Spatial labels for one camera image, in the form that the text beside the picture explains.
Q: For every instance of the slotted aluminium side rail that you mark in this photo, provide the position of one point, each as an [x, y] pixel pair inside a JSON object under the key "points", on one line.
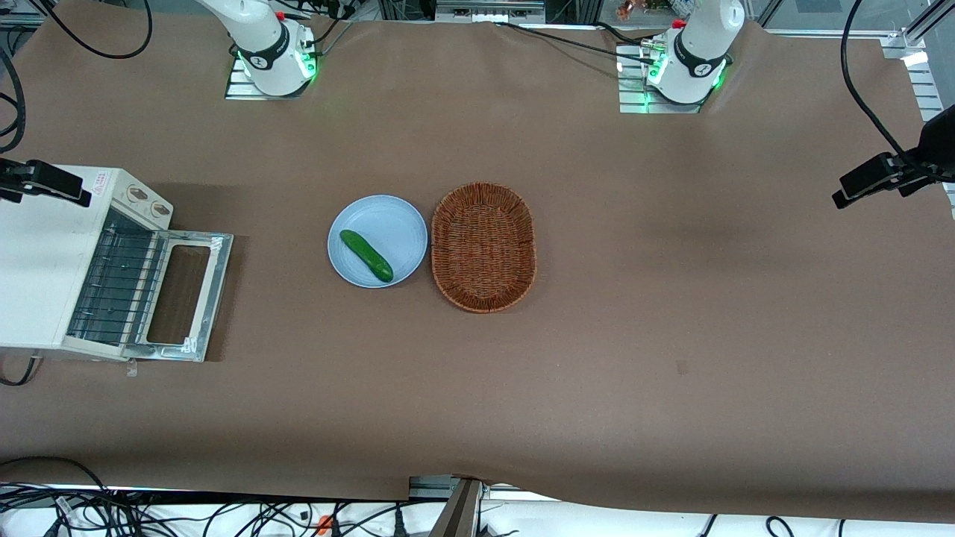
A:
{"points": [[929, 89]]}

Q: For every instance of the white toaster oven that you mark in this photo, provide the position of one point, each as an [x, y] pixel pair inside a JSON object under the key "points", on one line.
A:
{"points": [[37, 261]]}

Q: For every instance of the aluminium frame post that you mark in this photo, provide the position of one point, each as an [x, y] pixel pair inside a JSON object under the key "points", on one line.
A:
{"points": [[462, 514]]}

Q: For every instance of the white red warning sticker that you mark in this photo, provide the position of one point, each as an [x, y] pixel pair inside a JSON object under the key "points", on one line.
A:
{"points": [[100, 183]]}

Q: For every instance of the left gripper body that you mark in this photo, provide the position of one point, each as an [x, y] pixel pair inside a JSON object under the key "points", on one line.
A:
{"points": [[919, 165]]}

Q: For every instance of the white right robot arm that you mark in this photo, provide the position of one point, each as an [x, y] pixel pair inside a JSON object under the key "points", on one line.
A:
{"points": [[261, 45]]}

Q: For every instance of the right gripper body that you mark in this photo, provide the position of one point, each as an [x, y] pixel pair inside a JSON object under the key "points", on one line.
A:
{"points": [[9, 181]]}

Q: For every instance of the brown paper table cover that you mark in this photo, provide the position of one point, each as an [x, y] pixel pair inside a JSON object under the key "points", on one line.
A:
{"points": [[671, 298]]}

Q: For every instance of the aluminium arm base plate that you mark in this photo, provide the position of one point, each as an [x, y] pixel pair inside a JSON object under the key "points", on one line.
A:
{"points": [[630, 101], [233, 91]]}

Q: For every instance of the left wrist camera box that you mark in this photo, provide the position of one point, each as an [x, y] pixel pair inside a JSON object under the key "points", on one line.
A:
{"points": [[865, 179]]}

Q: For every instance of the brown oval wicker basket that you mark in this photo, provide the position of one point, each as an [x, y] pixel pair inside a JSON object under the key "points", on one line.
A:
{"points": [[483, 246]]}

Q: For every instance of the oven control knob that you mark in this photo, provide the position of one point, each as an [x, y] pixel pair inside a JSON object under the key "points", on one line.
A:
{"points": [[160, 209], [137, 194]]}

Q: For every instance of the green cucumber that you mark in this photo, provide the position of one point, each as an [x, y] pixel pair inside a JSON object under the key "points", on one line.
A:
{"points": [[365, 255]]}

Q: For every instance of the clear tape piece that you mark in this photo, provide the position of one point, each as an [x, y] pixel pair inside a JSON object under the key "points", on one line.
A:
{"points": [[132, 368]]}

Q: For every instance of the light blue round plate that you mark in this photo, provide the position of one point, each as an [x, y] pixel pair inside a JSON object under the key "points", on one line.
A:
{"points": [[388, 224]]}

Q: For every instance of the oven door with glass window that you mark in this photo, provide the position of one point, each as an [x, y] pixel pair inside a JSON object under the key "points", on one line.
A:
{"points": [[198, 239]]}

